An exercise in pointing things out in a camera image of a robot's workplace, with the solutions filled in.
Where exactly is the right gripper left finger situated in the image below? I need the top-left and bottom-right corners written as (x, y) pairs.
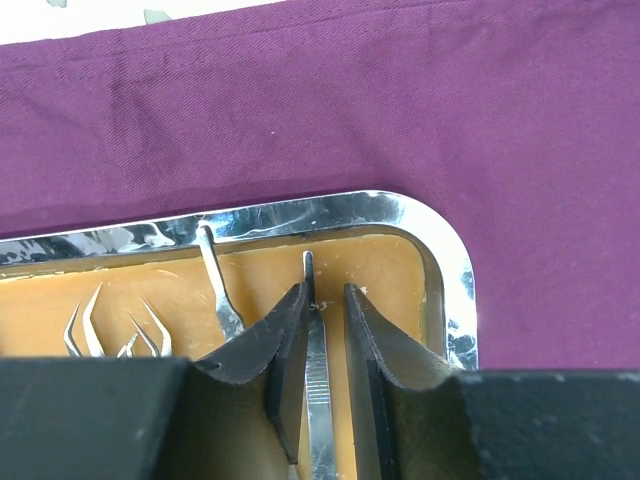
top-left (192, 282), bottom-right (311, 480)

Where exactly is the steel tray yellow liner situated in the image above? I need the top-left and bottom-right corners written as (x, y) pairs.
top-left (1, 191), bottom-right (478, 479)

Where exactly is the purple cloth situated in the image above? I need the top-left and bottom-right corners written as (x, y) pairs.
top-left (1, 1), bottom-right (639, 369)

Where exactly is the steel scalpel handle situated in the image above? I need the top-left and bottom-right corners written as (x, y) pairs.
top-left (302, 250), bottom-right (337, 479)
top-left (196, 220), bottom-right (245, 342)

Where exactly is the steel tweezers right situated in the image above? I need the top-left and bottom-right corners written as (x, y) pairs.
top-left (116, 298), bottom-right (173, 358)

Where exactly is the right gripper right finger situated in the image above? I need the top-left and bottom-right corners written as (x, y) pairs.
top-left (344, 284), bottom-right (480, 479)

